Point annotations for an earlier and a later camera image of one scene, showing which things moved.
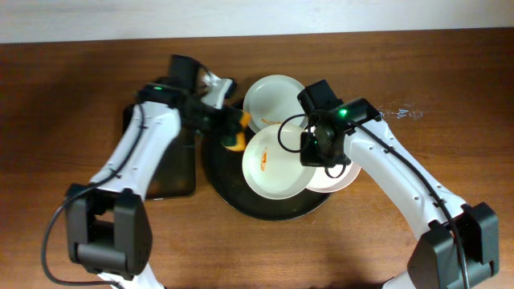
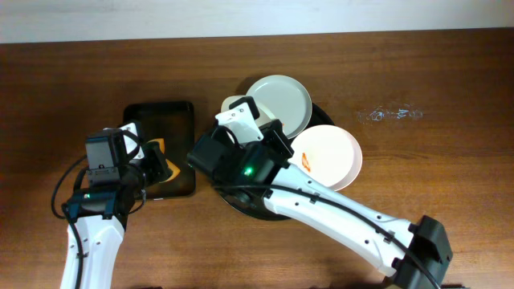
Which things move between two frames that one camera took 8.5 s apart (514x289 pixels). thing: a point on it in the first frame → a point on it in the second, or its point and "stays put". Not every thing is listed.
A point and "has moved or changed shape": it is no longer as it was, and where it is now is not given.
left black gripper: [231, 126] → [159, 161]
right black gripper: [307, 150] → [279, 136]
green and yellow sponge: [238, 141] has moved or changed shape
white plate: [271, 163] has moved or changed shape
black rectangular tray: [175, 175] stays put
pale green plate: [273, 99] stays put
